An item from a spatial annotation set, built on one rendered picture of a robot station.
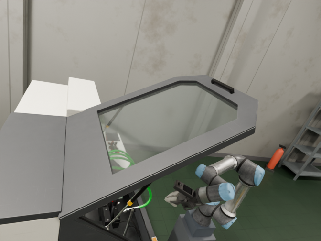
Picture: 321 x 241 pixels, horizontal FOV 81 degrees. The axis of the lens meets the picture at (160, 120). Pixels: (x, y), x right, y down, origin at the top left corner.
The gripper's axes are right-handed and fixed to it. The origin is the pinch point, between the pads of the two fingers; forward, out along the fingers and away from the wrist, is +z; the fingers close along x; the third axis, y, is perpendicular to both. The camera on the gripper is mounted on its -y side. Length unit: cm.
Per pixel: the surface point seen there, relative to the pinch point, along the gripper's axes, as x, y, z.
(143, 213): 9.3, 22.0, 36.9
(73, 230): -36.2, -30.9, 10.6
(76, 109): 23, -63, 37
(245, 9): 299, -40, -82
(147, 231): -1.3, 25.6, 30.5
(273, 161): 328, 297, -25
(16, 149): -20, -64, 32
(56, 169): -22, -50, 17
